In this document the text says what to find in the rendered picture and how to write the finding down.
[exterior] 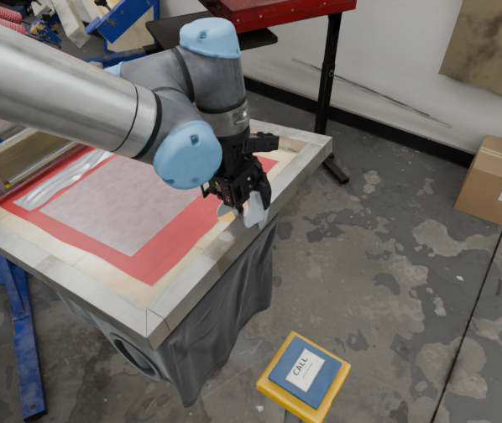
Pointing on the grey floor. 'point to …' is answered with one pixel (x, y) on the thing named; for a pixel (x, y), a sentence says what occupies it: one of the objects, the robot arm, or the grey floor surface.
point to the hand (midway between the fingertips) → (251, 216)
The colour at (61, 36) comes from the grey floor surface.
